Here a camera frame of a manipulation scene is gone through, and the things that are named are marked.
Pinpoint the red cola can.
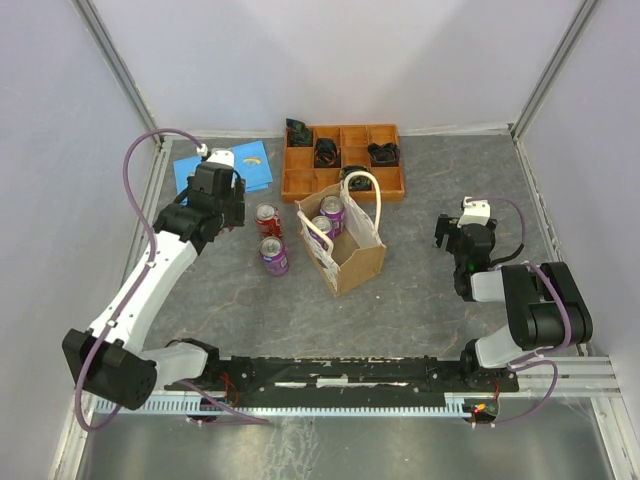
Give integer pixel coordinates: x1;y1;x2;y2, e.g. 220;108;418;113
254;203;283;239

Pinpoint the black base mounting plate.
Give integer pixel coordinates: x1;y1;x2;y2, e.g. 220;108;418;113
190;356;519;410

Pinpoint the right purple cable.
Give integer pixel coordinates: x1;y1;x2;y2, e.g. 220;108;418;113
469;195;575;429

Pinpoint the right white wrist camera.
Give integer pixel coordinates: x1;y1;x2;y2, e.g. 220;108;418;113
457;196;491;228

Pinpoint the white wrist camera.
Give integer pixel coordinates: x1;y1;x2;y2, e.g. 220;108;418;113
457;196;491;228
196;144;235;168

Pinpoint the aluminium corner post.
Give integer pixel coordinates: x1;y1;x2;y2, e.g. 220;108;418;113
71;0;157;131
509;0;600;143

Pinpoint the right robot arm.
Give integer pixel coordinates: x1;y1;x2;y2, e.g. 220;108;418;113
434;214;593;391

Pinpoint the purple can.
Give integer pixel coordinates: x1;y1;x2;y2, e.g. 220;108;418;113
259;236;289;276
320;195;345;236
311;215;334;239

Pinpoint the aluminium frame rail front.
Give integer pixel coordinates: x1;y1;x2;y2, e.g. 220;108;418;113
73;354;621;399

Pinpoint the purple can back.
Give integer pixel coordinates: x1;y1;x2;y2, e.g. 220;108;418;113
320;195;345;236

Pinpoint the right aluminium corner post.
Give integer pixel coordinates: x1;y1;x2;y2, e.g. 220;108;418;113
509;0;600;143

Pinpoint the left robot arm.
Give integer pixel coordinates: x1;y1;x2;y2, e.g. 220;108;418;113
62;161;245;410

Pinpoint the blue slotted cable duct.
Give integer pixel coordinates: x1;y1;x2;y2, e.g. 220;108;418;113
120;394;470;418

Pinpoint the brown canvas bag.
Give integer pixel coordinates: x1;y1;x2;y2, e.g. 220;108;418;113
296;171;387;296

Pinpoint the orange wooden divided tray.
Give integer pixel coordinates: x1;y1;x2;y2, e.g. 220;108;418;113
281;124;406;203

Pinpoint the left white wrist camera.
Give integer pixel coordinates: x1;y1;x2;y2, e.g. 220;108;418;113
196;144;235;168

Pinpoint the left aluminium corner post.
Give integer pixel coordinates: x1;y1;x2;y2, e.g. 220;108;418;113
71;0;157;131

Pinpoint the blue printed folded cloth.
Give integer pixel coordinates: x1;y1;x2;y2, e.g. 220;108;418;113
173;141;273;194

